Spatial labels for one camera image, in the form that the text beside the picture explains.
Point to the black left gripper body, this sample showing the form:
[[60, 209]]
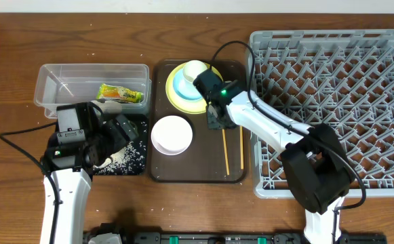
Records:
[[107, 141]]

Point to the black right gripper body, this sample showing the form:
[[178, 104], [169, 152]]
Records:
[[213, 123]]

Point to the white tissue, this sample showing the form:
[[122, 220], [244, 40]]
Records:
[[110, 107]]

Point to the pile of rice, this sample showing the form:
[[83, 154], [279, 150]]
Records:
[[130, 160]]

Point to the white cup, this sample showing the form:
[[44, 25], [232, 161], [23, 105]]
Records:
[[192, 69]]

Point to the green yellow snack wrapper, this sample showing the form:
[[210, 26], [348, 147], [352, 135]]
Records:
[[119, 93]]

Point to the white bowl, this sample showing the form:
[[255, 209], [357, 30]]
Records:
[[171, 135]]

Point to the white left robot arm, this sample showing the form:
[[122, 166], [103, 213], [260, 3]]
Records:
[[66, 193]]

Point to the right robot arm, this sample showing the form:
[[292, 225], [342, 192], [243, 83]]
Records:
[[314, 163]]

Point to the clear plastic waste bin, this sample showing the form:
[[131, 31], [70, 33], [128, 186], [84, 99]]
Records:
[[61, 84]]

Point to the grey dishwasher rack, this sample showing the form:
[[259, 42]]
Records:
[[344, 78]]

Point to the yellow plate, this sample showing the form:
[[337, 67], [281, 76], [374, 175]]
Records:
[[189, 107]]

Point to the blue plate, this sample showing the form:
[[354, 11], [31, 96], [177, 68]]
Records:
[[185, 89]]

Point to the black plastic tray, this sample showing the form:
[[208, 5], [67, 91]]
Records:
[[69, 156]]

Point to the left wooden chopstick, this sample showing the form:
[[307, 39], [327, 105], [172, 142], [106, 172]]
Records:
[[226, 159]]

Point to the brown serving tray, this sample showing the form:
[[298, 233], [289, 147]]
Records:
[[203, 160]]

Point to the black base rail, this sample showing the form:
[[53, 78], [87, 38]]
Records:
[[111, 233]]

